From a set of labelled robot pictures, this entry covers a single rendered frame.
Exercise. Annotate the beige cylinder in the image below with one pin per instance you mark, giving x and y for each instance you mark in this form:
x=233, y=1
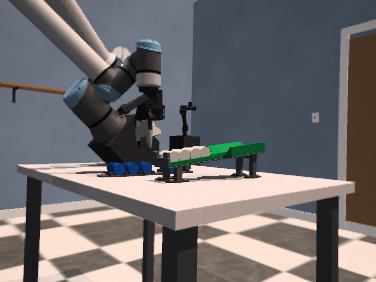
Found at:
x=205, y=151
x=183, y=154
x=174, y=156
x=194, y=152

